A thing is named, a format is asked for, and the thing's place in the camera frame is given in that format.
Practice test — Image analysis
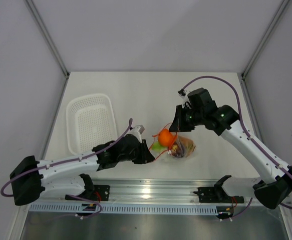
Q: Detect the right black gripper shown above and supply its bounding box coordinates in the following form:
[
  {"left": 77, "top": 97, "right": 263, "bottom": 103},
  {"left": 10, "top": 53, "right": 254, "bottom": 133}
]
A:
[{"left": 169, "top": 104, "right": 205, "bottom": 133}]

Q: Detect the green white cabbage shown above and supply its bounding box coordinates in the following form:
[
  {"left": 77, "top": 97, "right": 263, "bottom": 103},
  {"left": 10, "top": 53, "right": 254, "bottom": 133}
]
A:
[{"left": 150, "top": 141, "right": 168, "bottom": 154}]

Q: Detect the orange fruit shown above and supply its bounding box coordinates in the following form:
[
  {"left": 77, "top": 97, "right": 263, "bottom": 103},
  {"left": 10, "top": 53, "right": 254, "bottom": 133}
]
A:
[{"left": 157, "top": 128, "right": 177, "bottom": 148}]

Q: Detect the clear zip bag orange zipper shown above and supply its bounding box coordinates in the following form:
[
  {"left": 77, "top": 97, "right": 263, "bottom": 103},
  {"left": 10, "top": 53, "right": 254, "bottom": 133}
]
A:
[{"left": 148, "top": 122, "right": 196, "bottom": 160}]

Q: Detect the small orange pineapple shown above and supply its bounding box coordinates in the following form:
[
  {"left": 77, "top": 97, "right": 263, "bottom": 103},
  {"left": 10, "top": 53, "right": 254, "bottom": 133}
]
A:
[{"left": 176, "top": 136, "right": 196, "bottom": 158}]

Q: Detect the dark red fruit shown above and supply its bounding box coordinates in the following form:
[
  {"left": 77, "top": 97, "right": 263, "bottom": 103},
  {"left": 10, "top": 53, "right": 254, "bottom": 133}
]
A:
[{"left": 170, "top": 144, "right": 184, "bottom": 159}]

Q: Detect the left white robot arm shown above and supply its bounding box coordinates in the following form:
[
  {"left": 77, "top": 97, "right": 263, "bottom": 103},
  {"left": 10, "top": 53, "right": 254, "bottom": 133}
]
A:
[{"left": 10, "top": 134, "right": 155, "bottom": 206}]

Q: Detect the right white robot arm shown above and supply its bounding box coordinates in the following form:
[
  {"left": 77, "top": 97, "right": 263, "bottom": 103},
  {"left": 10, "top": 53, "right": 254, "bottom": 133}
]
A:
[{"left": 169, "top": 88, "right": 292, "bottom": 210}]

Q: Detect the white perforated plastic basket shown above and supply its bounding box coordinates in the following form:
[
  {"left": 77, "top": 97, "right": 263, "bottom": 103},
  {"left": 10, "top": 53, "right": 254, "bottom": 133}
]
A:
[{"left": 66, "top": 93, "right": 118, "bottom": 155}]

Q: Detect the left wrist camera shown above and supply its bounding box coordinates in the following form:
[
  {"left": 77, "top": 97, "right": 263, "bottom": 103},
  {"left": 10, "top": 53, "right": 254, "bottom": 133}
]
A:
[{"left": 129, "top": 125, "right": 145, "bottom": 142}]

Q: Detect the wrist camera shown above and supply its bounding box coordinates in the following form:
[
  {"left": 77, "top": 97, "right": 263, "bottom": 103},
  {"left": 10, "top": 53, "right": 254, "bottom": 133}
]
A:
[
  {"left": 178, "top": 89, "right": 190, "bottom": 108},
  {"left": 129, "top": 125, "right": 145, "bottom": 142}
]

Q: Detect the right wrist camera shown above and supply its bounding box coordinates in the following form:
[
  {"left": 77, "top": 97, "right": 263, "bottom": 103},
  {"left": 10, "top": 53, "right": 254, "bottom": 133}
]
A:
[{"left": 178, "top": 89, "right": 190, "bottom": 108}]

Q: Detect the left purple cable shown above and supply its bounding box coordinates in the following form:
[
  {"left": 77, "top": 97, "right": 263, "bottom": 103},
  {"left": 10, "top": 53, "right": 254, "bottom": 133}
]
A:
[{"left": 1, "top": 117, "right": 134, "bottom": 198}]

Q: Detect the aluminium mounting rail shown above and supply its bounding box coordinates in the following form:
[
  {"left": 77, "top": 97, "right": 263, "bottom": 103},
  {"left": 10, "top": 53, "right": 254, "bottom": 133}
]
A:
[{"left": 19, "top": 178, "right": 292, "bottom": 206}]

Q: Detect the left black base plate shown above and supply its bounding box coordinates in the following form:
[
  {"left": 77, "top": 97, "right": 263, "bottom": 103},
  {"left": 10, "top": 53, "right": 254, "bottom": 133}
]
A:
[{"left": 65, "top": 185, "right": 110, "bottom": 202}]

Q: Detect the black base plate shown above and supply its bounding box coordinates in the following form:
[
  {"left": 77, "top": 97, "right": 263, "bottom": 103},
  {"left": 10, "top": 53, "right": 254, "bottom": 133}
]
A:
[
  {"left": 65, "top": 185, "right": 110, "bottom": 202},
  {"left": 193, "top": 186, "right": 244, "bottom": 204}
]

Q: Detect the slotted grey cable duct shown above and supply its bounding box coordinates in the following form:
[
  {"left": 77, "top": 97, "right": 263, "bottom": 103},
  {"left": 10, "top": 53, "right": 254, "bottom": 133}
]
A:
[{"left": 29, "top": 202, "right": 218, "bottom": 216}]

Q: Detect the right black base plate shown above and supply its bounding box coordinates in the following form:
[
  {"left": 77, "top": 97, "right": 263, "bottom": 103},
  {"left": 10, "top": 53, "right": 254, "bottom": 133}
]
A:
[{"left": 193, "top": 186, "right": 244, "bottom": 204}]

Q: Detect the right aluminium frame post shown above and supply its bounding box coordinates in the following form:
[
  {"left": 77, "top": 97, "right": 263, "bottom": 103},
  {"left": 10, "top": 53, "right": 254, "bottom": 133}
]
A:
[{"left": 241, "top": 0, "right": 292, "bottom": 81}]

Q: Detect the aluminium frame post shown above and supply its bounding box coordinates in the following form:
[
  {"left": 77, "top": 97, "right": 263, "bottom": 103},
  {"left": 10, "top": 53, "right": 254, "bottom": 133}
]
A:
[
  {"left": 241, "top": 0, "right": 292, "bottom": 81},
  {"left": 24, "top": 0, "right": 70, "bottom": 79}
]

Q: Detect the left aluminium frame post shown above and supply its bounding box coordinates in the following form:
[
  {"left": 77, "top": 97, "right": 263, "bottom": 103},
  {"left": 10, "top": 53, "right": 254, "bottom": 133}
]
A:
[{"left": 24, "top": 0, "right": 70, "bottom": 79}]

